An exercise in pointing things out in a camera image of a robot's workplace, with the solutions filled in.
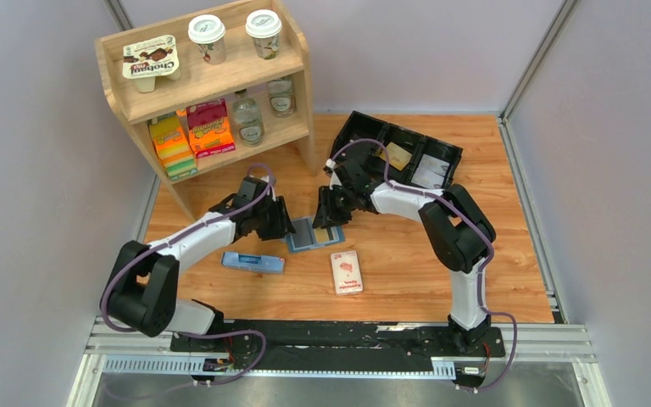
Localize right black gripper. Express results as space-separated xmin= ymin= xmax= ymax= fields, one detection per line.
xmin=313 ymin=186 xmax=356 ymax=230

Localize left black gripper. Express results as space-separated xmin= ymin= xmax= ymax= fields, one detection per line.
xmin=252 ymin=196 xmax=298 ymax=242

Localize blue leather card holder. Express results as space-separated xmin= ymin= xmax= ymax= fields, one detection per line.
xmin=285 ymin=216 xmax=345 ymax=254

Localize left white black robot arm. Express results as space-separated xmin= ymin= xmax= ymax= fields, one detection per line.
xmin=99 ymin=176 xmax=295 ymax=352

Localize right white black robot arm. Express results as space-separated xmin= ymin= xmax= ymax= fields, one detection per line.
xmin=313 ymin=159 xmax=496 ymax=355

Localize gold card in holder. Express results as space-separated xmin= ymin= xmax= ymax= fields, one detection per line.
xmin=317 ymin=226 xmax=342 ymax=245

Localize gold card in tray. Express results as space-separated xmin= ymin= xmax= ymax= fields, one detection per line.
xmin=379 ymin=142 xmax=412 ymax=171

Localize lower grey card in tray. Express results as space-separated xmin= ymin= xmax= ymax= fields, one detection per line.
xmin=411 ymin=169 xmax=444 ymax=189

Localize grey card in tray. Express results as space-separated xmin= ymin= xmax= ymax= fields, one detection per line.
xmin=416 ymin=154 xmax=450 ymax=177
xmin=411 ymin=169 xmax=444 ymax=189

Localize upper grey card in tray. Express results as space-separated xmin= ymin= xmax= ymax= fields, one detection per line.
xmin=416 ymin=154 xmax=450 ymax=177

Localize blue flat box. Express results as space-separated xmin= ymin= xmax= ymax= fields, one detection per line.
xmin=220 ymin=252 xmax=285 ymax=275

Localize white pink sponge packet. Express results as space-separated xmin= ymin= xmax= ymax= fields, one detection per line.
xmin=330 ymin=250 xmax=364 ymax=295

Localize black compartment tray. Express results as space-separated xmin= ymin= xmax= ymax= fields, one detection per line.
xmin=329 ymin=111 xmax=463 ymax=189

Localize left clear glass bottle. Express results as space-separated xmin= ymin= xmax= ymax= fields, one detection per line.
xmin=231 ymin=89 xmax=264 ymax=147

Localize clear glass bottle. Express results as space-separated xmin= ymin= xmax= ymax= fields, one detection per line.
xmin=231 ymin=89 xmax=264 ymax=147
xmin=266 ymin=75 xmax=295 ymax=118

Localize red orange Scrub Mommy box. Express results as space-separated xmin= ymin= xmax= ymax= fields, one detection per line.
xmin=186 ymin=98 xmax=236 ymax=159

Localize right clear glass bottle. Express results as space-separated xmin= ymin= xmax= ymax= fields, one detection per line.
xmin=266 ymin=75 xmax=295 ymax=118

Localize multicolour sponge stack pack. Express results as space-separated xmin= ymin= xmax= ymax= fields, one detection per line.
xmin=147 ymin=112 xmax=198 ymax=181

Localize wooden two-tier shelf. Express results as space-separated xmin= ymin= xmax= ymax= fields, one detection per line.
xmin=95 ymin=1 xmax=319 ymax=220

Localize right paper coffee cup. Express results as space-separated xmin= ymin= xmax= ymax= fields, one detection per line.
xmin=246 ymin=9 xmax=282 ymax=59

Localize paper coffee cup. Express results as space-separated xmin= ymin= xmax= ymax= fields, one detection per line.
xmin=187 ymin=14 xmax=226 ymax=64
xmin=246 ymin=9 xmax=282 ymax=59

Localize left paper coffee cup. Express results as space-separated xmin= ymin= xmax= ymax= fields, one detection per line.
xmin=187 ymin=14 xmax=226 ymax=64

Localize Chobani yogurt pack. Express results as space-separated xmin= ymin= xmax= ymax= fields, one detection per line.
xmin=122 ymin=35 xmax=181 ymax=93

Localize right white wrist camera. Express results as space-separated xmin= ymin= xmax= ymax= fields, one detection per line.
xmin=324 ymin=159 xmax=342 ymax=189

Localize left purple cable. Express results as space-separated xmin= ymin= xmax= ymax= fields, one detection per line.
xmin=99 ymin=163 xmax=276 ymax=388

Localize purple cable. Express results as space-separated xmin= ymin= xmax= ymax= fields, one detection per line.
xmin=99 ymin=163 xmax=276 ymax=388
xmin=328 ymin=137 xmax=519 ymax=393

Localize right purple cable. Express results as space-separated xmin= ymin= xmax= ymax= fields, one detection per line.
xmin=328 ymin=137 xmax=519 ymax=393

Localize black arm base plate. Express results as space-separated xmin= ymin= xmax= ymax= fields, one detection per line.
xmin=170 ymin=320 xmax=506 ymax=372

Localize aluminium frame rail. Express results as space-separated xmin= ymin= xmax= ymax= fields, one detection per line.
xmin=68 ymin=320 xmax=610 ymax=406

